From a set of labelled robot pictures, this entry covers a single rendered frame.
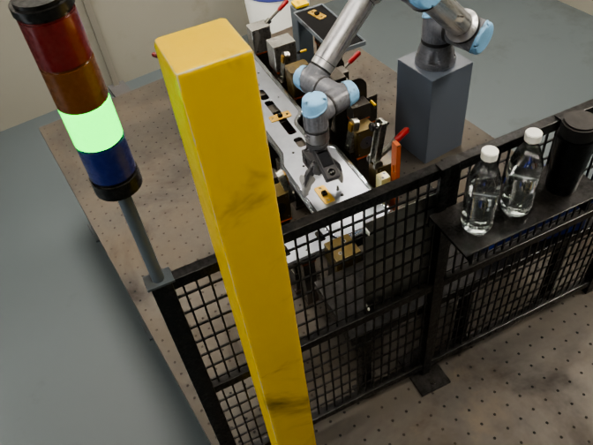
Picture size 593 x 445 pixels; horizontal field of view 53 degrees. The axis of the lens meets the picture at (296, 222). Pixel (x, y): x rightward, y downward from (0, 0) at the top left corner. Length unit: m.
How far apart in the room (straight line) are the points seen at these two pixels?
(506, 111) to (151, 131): 2.24
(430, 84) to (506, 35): 2.56
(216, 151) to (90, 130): 0.17
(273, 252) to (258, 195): 0.13
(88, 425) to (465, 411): 1.64
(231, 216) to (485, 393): 1.22
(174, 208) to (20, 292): 1.24
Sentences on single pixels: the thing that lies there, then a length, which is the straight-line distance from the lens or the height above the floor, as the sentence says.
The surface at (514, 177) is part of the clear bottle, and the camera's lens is 1.25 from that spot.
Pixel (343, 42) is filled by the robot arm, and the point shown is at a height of 1.42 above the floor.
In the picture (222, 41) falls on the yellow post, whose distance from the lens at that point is 0.75.
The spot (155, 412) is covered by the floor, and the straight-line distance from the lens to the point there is 2.76.
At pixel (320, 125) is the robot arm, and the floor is 1.29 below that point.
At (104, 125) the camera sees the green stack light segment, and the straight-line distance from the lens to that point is 0.83.
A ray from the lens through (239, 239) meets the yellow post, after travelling 0.90.
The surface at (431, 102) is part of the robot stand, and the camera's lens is 2.33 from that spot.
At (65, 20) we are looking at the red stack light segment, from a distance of 0.76.
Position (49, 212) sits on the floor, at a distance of 3.78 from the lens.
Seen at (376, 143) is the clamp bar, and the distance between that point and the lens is 1.94.
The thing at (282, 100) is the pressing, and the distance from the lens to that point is 2.39.
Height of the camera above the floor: 2.36
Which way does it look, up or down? 46 degrees down
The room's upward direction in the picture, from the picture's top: 8 degrees counter-clockwise
